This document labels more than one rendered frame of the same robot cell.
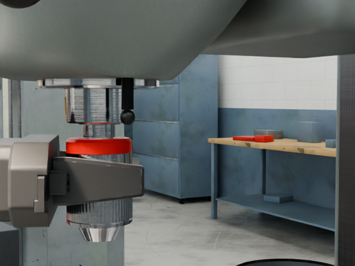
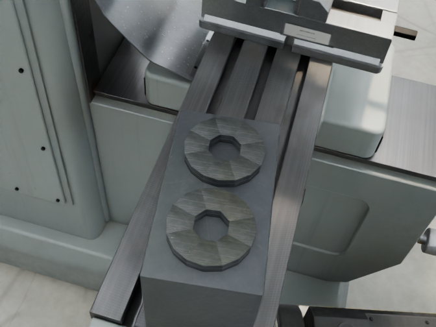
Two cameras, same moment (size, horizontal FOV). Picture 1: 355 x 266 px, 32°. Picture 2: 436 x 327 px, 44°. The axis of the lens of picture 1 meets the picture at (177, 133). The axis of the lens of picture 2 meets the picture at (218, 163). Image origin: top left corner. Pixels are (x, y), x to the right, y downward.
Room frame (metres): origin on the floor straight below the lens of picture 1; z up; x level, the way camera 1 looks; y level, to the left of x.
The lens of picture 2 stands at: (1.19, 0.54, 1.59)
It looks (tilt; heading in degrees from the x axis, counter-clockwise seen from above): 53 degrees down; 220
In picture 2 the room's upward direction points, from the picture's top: 6 degrees clockwise
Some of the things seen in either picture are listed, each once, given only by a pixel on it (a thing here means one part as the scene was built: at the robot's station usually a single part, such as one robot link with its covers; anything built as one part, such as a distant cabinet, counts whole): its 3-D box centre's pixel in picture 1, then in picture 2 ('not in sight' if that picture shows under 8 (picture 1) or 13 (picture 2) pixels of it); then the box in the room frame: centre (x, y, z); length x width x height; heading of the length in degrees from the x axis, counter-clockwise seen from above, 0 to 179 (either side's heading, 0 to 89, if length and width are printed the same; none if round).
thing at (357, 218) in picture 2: not in sight; (263, 169); (0.43, 0.08, 0.43); 0.80 x 0.30 x 0.60; 119
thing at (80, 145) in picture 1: (99, 144); not in sight; (0.44, 0.06, 1.26); 0.05 x 0.05 x 0.01
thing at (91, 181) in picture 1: (97, 181); not in sight; (0.41, 0.05, 1.24); 0.06 x 0.02 x 0.03; 97
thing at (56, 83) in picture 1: (99, 83); not in sight; (0.44, 0.06, 1.31); 0.09 x 0.09 x 0.01
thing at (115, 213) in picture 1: (99, 187); not in sight; (0.44, 0.06, 1.23); 0.05 x 0.05 x 0.05
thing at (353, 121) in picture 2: not in sight; (272, 67); (0.44, 0.06, 0.79); 0.50 x 0.35 x 0.12; 119
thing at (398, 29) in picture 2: not in sight; (405, 32); (0.37, 0.27, 0.97); 0.04 x 0.02 x 0.02; 116
